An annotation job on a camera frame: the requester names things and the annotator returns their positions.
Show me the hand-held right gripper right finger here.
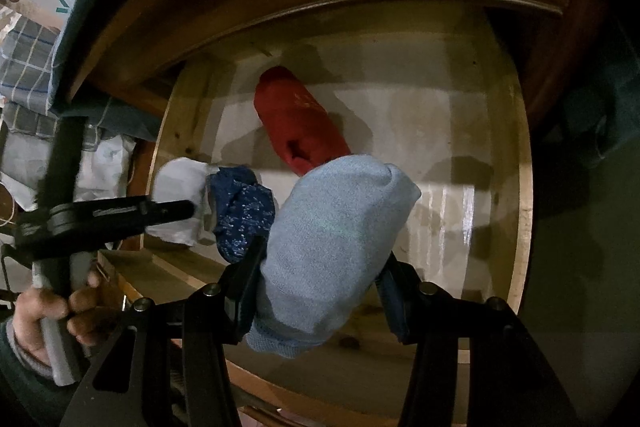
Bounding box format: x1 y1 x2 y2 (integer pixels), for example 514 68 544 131
375 252 581 427

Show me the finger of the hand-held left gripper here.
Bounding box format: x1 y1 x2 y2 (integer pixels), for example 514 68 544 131
100 197 197 242

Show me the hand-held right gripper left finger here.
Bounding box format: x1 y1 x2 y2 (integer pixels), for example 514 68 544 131
60 232 273 427

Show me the white cloth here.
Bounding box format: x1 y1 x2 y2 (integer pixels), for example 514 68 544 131
145 158 221 248

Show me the dark blue patterned cloth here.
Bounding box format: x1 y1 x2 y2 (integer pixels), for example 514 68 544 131
207 166 278 265

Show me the light blue knit garment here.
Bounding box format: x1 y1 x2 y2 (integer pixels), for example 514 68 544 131
245 153 422 360

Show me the wooden drawer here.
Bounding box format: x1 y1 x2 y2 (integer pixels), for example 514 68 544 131
97 0 533 408

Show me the person's left forearm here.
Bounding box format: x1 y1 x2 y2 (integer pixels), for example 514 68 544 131
0 322 86 427

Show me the white drawer liner paper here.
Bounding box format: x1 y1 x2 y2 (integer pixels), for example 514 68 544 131
210 32 496 303

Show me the person's left hand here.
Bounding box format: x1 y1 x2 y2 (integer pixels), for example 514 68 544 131
12 269 118 365

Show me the white bedding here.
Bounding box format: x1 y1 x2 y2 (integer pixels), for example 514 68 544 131
0 132 136 212

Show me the grey plaid bedding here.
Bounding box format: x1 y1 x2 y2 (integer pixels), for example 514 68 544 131
0 17 61 138

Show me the red cloth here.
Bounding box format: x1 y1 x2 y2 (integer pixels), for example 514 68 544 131
254 66 353 180

